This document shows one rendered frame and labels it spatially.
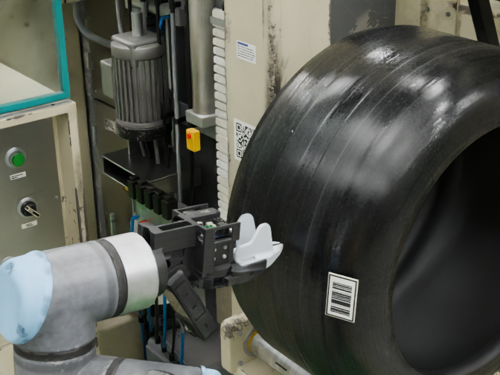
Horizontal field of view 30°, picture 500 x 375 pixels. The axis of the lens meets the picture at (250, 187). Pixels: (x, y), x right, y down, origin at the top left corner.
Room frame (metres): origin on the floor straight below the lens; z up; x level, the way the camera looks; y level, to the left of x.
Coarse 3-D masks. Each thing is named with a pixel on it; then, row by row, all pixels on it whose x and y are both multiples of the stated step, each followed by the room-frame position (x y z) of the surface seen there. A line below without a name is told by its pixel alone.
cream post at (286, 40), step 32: (224, 0) 1.50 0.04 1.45; (256, 0) 1.43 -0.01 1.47; (288, 0) 1.42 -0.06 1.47; (320, 0) 1.46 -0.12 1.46; (256, 32) 1.43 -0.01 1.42; (288, 32) 1.42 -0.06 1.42; (320, 32) 1.46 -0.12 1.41; (256, 64) 1.43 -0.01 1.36; (288, 64) 1.42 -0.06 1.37; (256, 96) 1.43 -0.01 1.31
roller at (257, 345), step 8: (256, 336) 1.33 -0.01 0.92; (256, 344) 1.32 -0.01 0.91; (264, 344) 1.31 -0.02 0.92; (256, 352) 1.32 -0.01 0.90; (264, 352) 1.30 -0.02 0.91; (272, 352) 1.29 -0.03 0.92; (264, 360) 1.30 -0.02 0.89; (272, 360) 1.28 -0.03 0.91; (280, 360) 1.27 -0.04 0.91; (288, 360) 1.26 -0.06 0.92; (280, 368) 1.27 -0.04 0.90; (288, 368) 1.25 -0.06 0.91; (296, 368) 1.24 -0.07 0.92
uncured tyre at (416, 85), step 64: (320, 64) 1.25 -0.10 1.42; (384, 64) 1.20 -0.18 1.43; (448, 64) 1.17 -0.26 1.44; (256, 128) 1.22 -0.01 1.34; (320, 128) 1.14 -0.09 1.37; (384, 128) 1.09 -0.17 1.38; (448, 128) 1.10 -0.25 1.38; (256, 192) 1.15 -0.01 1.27; (320, 192) 1.07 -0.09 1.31; (384, 192) 1.05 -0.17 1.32; (448, 192) 1.50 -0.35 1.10; (320, 256) 1.04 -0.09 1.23; (384, 256) 1.03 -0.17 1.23; (448, 256) 1.46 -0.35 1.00; (256, 320) 1.16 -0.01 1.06; (320, 320) 1.03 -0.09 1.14; (384, 320) 1.03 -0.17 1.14; (448, 320) 1.35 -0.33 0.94
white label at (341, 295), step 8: (328, 280) 1.02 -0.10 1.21; (336, 280) 1.02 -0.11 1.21; (344, 280) 1.01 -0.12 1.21; (352, 280) 1.01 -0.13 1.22; (328, 288) 1.02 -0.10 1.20; (336, 288) 1.01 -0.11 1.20; (344, 288) 1.01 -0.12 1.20; (352, 288) 1.00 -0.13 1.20; (328, 296) 1.02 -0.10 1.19; (336, 296) 1.01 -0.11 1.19; (344, 296) 1.01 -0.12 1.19; (352, 296) 1.00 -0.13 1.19; (328, 304) 1.02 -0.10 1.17; (336, 304) 1.01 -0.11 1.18; (344, 304) 1.01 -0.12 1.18; (352, 304) 1.00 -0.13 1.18; (328, 312) 1.02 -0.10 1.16; (336, 312) 1.01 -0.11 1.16; (344, 312) 1.01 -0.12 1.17; (352, 312) 1.00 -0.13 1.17; (352, 320) 1.00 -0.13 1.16
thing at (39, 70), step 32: (0, 0) 1.50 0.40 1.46; (32, 0) 1.54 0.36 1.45; (0, 32) 1.50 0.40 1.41; (32, 32) 1.53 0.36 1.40; (0, 64) 1.49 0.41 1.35; (32, 64) 1.53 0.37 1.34; (64, 64) 1.56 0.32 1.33; (0, 96) 1.49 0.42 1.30; (32, 96) 1.52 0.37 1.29; (64, 96) 1.55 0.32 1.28
